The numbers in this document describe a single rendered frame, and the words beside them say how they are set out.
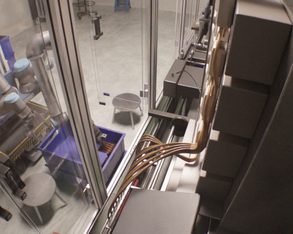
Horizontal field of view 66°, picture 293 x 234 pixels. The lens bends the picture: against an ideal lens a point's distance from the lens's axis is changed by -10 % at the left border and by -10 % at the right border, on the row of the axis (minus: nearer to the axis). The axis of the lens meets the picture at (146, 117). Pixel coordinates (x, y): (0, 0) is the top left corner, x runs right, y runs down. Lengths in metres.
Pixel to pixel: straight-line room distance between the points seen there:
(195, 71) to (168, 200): 0.95
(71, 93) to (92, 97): 2.32
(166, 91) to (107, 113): 1.54
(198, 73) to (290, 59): 1.12
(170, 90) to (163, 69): 2.26
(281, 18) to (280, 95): 0.12
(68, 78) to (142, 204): 0.44
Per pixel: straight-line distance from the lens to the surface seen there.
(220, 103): 0.48
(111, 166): 1.90
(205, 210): 0.69
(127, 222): 0.71
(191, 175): 0.82
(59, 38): 0.71
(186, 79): 1.40
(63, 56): 0.74
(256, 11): 0.44
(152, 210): 0.71
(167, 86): 1.35
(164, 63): 3.75
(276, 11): 0.46
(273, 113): 0.41
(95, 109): 2.92
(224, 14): 0.58
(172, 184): 0.81
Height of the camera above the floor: 1.82
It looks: 41 degrees down
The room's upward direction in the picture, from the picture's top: straight up
